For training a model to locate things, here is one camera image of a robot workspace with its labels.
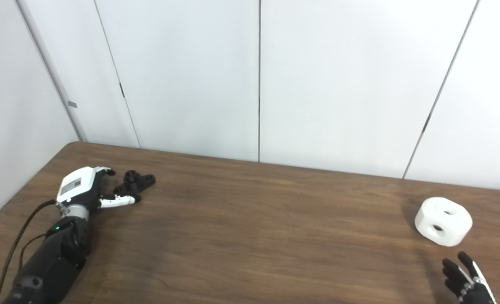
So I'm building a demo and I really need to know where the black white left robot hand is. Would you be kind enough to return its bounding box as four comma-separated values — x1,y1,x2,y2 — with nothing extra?
56,166,142,212

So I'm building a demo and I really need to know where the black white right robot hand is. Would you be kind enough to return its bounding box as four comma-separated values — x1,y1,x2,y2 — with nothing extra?
442,252,497,304

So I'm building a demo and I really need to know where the black flanged holder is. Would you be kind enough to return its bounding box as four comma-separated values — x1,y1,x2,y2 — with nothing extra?
113,170,156,203

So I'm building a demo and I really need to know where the round white cylinder piece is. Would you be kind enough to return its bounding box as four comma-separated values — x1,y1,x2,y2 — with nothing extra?
415,197,473,247

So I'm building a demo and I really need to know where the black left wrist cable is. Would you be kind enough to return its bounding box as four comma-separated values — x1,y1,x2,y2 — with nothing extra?
0,200,59,304

